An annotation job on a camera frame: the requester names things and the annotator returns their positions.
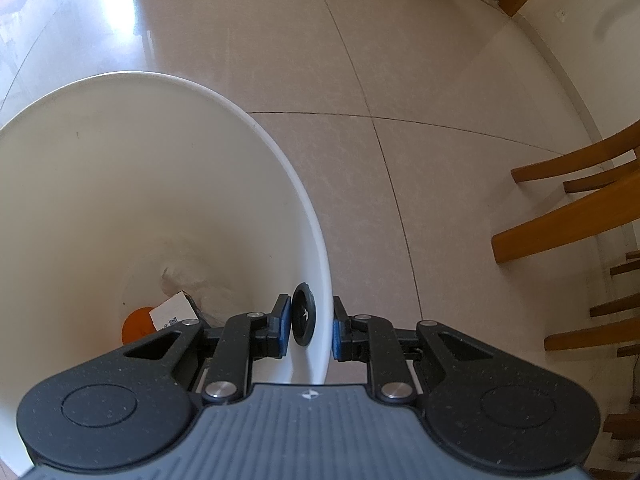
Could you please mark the blue white milk carton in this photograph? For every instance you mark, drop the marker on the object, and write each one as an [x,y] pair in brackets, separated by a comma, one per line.
[172,312]

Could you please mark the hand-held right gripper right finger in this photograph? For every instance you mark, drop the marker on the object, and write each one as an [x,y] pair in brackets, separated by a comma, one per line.
[336,332]

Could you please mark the clear plastic film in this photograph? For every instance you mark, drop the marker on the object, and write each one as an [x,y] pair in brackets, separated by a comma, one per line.
[200,285]

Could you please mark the white plastic trash bin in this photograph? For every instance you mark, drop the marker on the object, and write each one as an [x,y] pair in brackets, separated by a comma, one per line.
[125,185]

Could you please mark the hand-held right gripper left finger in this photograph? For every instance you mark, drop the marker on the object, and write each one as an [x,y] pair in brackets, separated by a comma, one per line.
[285,327]

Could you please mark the orange fruit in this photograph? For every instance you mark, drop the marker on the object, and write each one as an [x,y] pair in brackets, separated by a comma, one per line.
[136,325]

